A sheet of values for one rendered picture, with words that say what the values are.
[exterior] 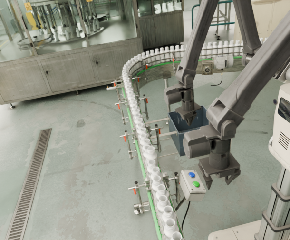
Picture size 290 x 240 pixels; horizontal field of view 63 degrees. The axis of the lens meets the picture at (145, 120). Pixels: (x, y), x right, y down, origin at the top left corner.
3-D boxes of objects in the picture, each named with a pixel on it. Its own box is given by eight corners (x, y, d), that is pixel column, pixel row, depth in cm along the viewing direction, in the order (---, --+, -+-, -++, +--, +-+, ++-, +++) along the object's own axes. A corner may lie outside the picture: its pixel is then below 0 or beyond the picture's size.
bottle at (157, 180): (154, 196, 122) (150, 174, 113) (165, 195, 122) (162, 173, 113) (154, 206, 117) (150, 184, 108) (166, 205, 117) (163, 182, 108)
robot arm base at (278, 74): (277, 80, 108) (294, 55, 102) (264, 74, 105) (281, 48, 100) (265, 73, 115) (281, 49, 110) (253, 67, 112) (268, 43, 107)
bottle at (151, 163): (156, 189, 126) (152, 167, 116) (147, 185, 129) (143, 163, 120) (162, 182, 129) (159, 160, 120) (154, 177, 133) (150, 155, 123)
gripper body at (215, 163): (240, 171, 68) (243, 151, 64) (206, 178, 67) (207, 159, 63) (229, 156, 73) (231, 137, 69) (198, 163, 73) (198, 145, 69)
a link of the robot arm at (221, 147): (236, 135, 61) (226, 123, 66) (210, 140, 60) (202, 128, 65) (234, 155, 65) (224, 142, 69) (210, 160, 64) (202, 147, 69)
